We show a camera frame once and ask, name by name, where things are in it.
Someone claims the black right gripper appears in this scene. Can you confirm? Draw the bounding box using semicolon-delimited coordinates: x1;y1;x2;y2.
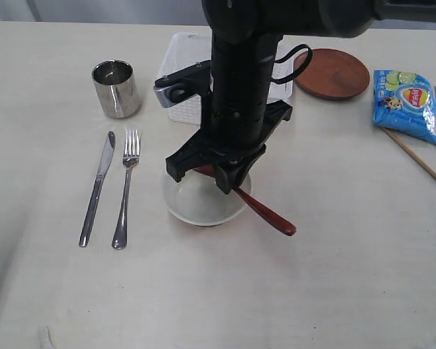
166;100;293;194

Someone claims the beige ceramic bowl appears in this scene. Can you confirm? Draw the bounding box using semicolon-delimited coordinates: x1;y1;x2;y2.
161;171;247;227

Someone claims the reddish wooden spoon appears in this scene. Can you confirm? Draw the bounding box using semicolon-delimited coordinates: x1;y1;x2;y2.
193;165;296;236

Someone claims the silver metal fork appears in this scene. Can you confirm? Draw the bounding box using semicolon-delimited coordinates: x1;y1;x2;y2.
111;129;140;249

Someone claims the silver metal knife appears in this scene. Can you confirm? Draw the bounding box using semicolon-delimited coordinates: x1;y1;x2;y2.
78;131;116;247

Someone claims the brown wooden plate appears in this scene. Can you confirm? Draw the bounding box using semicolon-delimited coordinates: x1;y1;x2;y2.
294;48;370;100

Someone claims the steel metal cup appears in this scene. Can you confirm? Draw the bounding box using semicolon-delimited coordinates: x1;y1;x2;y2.
92;60;140;119

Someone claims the blue chips bag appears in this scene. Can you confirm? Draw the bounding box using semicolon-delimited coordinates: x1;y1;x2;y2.
373;70;436;145

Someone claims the brown wooden chopstick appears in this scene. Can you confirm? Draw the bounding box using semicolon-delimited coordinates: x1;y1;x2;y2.
380;127;436;181

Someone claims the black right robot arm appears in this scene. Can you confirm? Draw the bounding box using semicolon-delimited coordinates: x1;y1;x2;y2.
154;0;436;193

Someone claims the white plastic woven basket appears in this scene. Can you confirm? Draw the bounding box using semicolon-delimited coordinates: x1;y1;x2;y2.
156;31;295;127

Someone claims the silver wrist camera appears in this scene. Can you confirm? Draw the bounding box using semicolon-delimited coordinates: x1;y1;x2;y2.
153;60;211;108

